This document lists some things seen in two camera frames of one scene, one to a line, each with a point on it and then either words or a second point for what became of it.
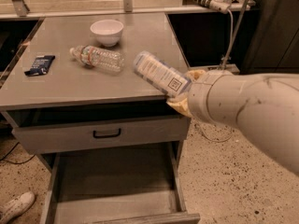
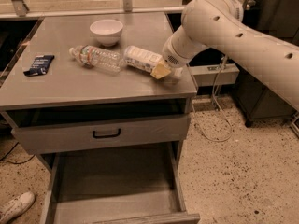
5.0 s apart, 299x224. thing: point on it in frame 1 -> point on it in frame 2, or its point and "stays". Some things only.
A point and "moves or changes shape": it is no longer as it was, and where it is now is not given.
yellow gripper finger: (181, 106) -> (161, 70)
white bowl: (108, 31) stays
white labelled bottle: (161, 76) moves or changes shape
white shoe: (16, 206) stays
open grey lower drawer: (136, 186) stays
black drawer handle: (106, 136) stays
